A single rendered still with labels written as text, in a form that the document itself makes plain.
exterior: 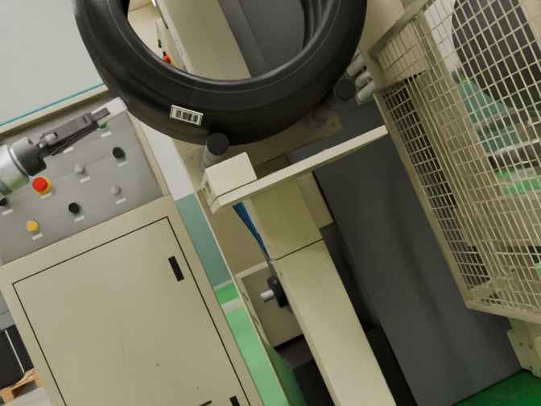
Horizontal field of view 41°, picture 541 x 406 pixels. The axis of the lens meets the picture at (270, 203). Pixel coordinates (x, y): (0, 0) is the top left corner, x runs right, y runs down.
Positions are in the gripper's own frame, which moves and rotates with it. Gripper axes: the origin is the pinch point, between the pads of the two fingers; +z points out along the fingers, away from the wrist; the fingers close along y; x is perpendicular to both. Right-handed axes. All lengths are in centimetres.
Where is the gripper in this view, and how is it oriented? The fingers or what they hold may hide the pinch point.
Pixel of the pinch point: (109, 111)
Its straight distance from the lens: 150.7
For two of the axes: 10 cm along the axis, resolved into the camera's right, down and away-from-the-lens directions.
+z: 8.5, -5.2, 1.4
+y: -1.2, 0.6, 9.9
